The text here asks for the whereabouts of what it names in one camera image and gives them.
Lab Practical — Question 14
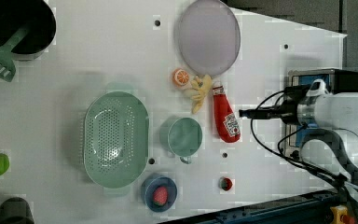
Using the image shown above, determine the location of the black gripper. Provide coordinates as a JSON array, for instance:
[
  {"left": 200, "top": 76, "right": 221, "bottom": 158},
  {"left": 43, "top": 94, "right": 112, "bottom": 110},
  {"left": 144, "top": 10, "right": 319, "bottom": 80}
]
[{"left": 239, "top": 85, "right": 310, "bottom": 125}]

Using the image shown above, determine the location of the red ketchup bottle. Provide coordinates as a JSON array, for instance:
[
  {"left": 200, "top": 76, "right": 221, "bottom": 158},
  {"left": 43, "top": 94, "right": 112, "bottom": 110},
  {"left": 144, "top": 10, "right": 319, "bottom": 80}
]
[{"left": 213, "top": 85, "right": 241, "bottom": 143}]

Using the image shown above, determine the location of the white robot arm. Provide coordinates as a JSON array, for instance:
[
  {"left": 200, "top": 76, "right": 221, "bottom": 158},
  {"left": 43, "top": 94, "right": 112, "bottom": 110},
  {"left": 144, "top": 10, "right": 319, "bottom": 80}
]
[{"left": 239, "top": 79, "right": 358, "bottom": 202}]

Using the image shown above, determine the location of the green perforated strainer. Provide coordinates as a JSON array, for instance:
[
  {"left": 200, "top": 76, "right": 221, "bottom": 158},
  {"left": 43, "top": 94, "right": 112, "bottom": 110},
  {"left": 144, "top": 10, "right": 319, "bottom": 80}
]
[{"left": 83, "top": 91, "right": 149, "bottom": 189}]

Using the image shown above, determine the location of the yellow banana toy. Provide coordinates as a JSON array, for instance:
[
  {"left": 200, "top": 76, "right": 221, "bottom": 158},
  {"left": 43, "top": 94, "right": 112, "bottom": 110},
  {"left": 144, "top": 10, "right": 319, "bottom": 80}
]
[{"left": 184, "top": 75, "right": 213, "bottom": 114}]

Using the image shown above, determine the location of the green mug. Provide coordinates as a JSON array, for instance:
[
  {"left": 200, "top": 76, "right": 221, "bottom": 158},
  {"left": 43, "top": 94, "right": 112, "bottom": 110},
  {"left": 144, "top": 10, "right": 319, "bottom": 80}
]
[{"left": 159, "top": 117, "right": 203, "bottom": 164}]

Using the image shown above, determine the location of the lilac round plate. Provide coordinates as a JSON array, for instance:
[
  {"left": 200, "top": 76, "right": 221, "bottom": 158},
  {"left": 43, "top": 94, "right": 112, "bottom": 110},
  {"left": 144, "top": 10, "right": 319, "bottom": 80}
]
[{"left": 177, "top": 0, "right": 241, "bottom": 77}]

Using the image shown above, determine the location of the orange slice toy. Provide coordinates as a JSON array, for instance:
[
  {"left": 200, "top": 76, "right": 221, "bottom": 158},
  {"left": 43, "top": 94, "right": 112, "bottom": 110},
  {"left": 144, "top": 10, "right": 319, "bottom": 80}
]
[{"left": 172, "top": 68, "right": 189, "bottom": 87}]

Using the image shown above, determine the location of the yellow red emergency button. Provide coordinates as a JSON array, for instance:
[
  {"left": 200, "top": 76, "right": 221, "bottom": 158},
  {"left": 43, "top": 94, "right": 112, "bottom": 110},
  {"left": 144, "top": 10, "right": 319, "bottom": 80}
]
[{"left": 330, "top": 205, "right": 357, "bottom": 224}]

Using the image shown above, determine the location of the blue bowl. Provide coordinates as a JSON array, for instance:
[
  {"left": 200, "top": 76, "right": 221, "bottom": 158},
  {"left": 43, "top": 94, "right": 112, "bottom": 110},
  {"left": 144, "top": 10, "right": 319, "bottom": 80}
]
[{"left": 141, "top": 174, "right": 178, "bottom": 213}]

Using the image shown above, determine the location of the strawberry toy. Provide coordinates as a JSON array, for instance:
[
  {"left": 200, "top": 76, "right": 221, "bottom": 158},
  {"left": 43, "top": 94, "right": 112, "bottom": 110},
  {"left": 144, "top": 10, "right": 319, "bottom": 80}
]
[{"left": 152, "top": 186, "right": 168, "bottom": 206}]

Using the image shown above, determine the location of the dark grey cup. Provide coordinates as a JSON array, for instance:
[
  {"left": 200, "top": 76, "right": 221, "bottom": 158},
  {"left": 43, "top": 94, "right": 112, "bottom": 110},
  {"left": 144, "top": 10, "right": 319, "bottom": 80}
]
[{"left": 0, "top": 197, "right": 34, "bottom": 224}]

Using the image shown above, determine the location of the green spatula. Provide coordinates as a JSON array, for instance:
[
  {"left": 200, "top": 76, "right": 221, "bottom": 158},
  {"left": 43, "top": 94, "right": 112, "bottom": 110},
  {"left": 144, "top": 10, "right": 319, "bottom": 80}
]
[{"left": 0, "top": 25, "right": 30, "bottom": 82}]

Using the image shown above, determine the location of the black pot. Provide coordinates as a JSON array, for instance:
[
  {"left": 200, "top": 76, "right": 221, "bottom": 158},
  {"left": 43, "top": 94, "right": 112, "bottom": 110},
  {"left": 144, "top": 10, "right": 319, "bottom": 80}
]
[{"left": 0, "top": 0, "right": 57, "bottom": 61}]

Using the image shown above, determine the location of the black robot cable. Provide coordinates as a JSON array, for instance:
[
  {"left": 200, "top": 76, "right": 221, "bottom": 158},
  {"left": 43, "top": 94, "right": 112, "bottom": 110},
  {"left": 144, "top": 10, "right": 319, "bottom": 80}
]
[{"left": 250, "top": 90, "right": 349, "bottom": 188}]

